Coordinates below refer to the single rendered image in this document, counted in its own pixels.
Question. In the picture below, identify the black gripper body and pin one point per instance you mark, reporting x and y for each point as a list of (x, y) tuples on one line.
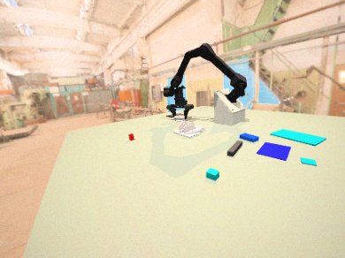
[(179, 102)]

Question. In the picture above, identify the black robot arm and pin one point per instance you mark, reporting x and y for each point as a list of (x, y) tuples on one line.
[(205, 51)]

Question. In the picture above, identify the small cyan block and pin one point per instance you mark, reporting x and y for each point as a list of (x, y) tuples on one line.
[(212, 174)]

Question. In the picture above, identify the small blue block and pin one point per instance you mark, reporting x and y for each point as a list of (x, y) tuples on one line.
[(248, 137)]

